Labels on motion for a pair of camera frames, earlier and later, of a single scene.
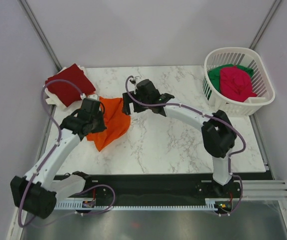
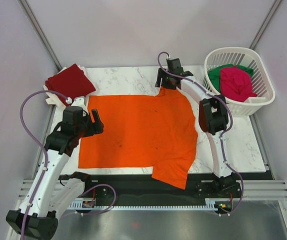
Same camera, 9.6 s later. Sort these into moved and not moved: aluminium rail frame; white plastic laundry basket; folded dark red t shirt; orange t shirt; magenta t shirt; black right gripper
Moved: orange t shirt; black right gripper
Not moved: folded dark red t shirt; aluminium rail frame; white plastic laundry basket; magenta t shirt
